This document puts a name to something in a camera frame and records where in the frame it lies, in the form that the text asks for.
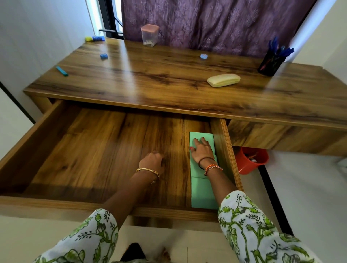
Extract black trouser leg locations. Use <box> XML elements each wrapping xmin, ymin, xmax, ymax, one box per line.
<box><xmin>120</xmin><ymin>242</ymin><xmax>147</xmax><ymax>263</ymax></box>

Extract brown thread bracelet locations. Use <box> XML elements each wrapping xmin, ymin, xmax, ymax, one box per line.
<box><xmin>198</xmin><ymin>156</ymin><xmax>216</xmax><ymax>170</ymax></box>

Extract orange thread bracelet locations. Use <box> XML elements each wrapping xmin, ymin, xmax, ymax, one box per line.
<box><xmin>204</xmin><ymin>164</ymin><xmax>224</xmax><ymax>177</ymax></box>

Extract wooden desk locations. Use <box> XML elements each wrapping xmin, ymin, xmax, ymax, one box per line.
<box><xmin>23</xmin><ymin>38</ymin><xmax>347</xmax><ymax>158</ymax></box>

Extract person's left hand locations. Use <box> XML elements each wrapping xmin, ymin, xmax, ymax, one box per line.
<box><xmin>138</xmin><ymin>151</ymin><xmax>165</xmax><ymax>177</ymax></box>

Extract person's right forearm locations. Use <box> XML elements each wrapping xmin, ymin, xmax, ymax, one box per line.
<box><xmin>205</xmin><ymin>167</ymin><xmax>239</xmax><ymax>206</ymax></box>

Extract floral white green sleeve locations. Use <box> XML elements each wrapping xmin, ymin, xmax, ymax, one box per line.
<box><xmin>218</xmin><ymin>190</ymin><xmax>323</xmax><ymax>263</ymax></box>
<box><xmin>34</xmin><ymin>208</ymin><xmax>119</xmax><ymax>263</ymax></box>

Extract bunch of blue pens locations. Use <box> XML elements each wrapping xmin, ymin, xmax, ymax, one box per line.
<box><xmin>268</xmin><ymin>36</ymin><xmax>295</xmax><ymax>59</ymax></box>

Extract clear container pink lid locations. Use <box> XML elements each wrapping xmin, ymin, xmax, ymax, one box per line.
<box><xmin>140</xmin><ymin>24</ymin><xmax>160</xmax><ymax>47</ymax></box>

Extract yellow pencil case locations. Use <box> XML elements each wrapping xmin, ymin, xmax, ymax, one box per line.
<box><xmin>207</xmin><ymin>73</ymin><xmax>241</xmax><ymax>88</ymax></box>

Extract green sticky notes pad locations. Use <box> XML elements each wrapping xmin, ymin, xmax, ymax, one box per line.
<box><xmin>190</xmin><ymin>154</ymin><xmax>219</xmax><ymax>179</ymax></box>
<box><xmin>191</xmin><ymin>176</ymin><xmax>220</xmax><ymax>210</ymax></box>

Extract black window frame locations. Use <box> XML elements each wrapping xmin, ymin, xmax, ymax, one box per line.
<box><xmin>98</xmin><ymin>0</ymin><xmax>124</xmax><ymax>40</ymax></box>

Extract person's right hand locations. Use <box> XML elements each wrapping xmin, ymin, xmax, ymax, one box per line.
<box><xmin>189</xmin><ymin>137</ymin><xmax>218</xmax><ymax>170</ymax></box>

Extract orange bucket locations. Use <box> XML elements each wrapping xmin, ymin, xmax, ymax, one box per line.
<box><xmin>234</xmin><ymin>147</ymin><xmax>269</xmax><ymax>175</ymax></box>

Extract right floral white green sleeve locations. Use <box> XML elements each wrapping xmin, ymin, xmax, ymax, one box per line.
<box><xmin>218</xmin><ymin>190</ymin><xmax>323</xmax><ymax>263</ymax></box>

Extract left floral white green sleeve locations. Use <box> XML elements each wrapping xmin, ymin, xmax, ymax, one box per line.
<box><xmin>34</xmin><ymin>208</ymin><xmax>119</xmax><ymax>263</ymax></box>

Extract window grille bars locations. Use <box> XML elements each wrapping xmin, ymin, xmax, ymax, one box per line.
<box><xmin>112</xmin><ymin>0</ymin><xmax>124</xmax><ymax>33</ymax></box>

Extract person's left forearm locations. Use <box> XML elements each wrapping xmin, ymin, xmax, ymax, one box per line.
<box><xmin>103</xmin><ymin>171</ymin><xmax>159</xmax><ymax>229</ymax></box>

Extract purple patterned curtain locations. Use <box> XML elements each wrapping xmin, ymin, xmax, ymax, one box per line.
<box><xmin>120</xmin><ymin>0</ymin><xmax>318</xmax><ymax>59</ymax></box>

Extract gold bangle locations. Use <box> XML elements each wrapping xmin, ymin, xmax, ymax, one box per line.
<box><xmin>135</xmin><ymin>168</ymin><xmax>160</xmax><ymax>185</ymax></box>

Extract black mesh pen holder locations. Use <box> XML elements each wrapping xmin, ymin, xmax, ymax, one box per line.
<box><xmin>257</xmin><ymin>51</ymin><xmax>287</xmax><ymax>77</ymax></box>

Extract teal paper sheet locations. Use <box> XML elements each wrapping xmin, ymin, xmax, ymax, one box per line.
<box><xmin>189</xmin><ymin>131</ymin><xmax>217</xmax><ymax>163</ymax></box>

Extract black wall trim strip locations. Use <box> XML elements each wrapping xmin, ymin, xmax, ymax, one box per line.
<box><xmin>0</xmin><ymin>81</ymin><xmax>36</xmax><ymax>124</ymax></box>

